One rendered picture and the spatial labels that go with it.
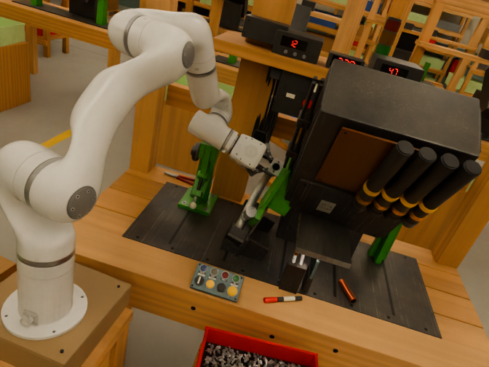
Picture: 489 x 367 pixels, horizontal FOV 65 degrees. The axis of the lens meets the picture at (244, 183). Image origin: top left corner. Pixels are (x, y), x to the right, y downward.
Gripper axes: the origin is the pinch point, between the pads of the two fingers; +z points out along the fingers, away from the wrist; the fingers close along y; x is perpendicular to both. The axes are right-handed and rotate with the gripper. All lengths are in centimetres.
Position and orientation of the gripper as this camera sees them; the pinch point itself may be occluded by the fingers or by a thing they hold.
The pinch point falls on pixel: (272, 167)
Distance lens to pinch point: 133.1
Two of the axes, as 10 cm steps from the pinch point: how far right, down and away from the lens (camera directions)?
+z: 8.6, 5.1, 0.7
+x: -2.0, 2.1, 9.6
